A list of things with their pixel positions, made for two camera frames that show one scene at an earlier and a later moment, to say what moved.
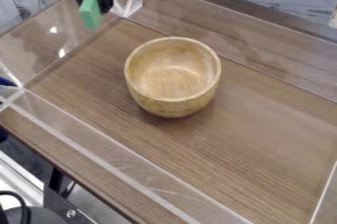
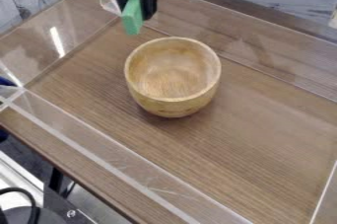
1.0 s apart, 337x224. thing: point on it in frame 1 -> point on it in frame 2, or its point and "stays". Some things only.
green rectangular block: (90, 10) -> (133, 14)
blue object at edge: (6, 81) stays
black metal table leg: (57, 179) stays
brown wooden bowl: (171, 76) stays
